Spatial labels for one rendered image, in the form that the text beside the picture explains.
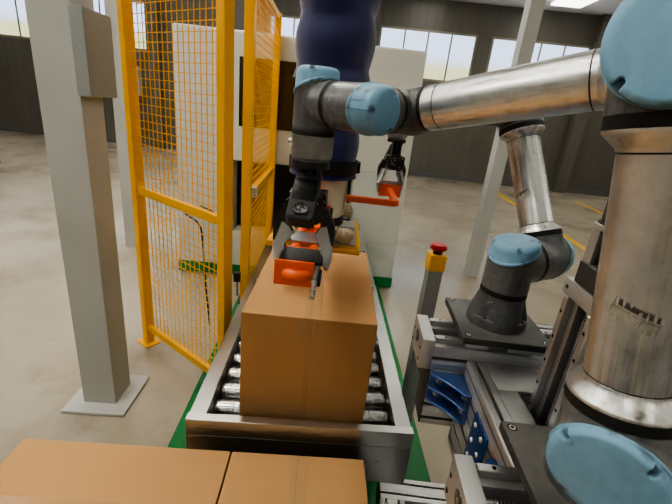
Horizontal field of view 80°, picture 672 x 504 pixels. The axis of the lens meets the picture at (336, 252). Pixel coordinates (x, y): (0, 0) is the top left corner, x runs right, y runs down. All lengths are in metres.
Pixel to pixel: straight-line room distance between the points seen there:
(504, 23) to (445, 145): 2.90
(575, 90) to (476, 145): 10.34
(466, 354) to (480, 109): 0.67
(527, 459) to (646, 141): 0.52
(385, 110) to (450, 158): 10.21
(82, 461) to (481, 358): 1.13
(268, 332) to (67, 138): 1.16
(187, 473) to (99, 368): 1.12
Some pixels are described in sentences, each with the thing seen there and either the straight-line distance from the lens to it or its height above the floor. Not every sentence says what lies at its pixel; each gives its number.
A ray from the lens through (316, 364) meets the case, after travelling 1.26.
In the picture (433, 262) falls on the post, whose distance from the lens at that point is 1.68.
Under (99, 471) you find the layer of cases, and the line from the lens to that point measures 1.39.
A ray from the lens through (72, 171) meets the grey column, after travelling 1.95.
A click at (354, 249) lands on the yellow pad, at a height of 1.13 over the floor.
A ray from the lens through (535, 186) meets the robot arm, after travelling 1.19.
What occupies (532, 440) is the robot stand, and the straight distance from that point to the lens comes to 0.82.
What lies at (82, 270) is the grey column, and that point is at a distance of 2.08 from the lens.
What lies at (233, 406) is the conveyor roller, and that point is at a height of 0.55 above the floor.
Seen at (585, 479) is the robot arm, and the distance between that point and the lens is 0.55.
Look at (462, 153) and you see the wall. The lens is 10.88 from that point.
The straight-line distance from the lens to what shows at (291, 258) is 0.75.
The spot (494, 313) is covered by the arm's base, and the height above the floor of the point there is 1.09.
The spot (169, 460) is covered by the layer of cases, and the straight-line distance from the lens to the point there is 1.36.
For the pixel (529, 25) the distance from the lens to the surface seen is 4.17.
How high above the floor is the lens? 1.54
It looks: 20 degrees down
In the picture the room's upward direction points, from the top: 6 degrees clockwise
